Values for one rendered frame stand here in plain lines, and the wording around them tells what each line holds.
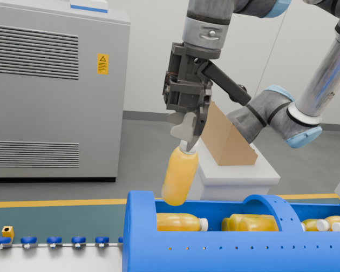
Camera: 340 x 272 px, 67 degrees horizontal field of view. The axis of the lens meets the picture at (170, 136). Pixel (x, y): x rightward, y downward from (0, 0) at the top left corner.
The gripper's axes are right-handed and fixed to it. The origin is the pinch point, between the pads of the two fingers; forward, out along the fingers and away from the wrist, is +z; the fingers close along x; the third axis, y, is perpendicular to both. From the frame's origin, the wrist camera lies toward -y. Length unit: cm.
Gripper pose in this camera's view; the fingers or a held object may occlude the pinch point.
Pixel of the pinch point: (190, 140)
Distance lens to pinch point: 56.6
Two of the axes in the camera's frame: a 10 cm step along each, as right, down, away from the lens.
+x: 1.3, 5.3, -8.4
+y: -9.8, -0.7, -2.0
